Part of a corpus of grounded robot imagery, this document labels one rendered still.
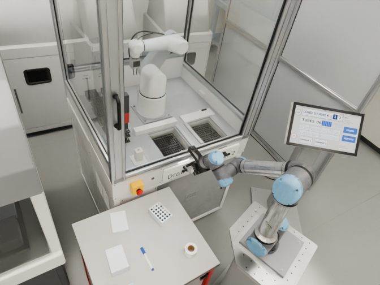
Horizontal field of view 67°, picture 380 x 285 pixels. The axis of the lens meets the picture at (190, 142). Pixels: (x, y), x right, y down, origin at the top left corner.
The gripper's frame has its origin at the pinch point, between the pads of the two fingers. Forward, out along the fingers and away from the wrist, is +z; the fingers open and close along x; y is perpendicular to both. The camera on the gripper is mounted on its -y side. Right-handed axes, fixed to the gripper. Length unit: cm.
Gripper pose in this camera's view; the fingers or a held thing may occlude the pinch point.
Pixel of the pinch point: (189, 164)
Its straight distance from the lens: 178.2
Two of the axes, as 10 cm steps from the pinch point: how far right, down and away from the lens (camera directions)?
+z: -4.1, 2.4, 8.8
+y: 3.5, 9.3, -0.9
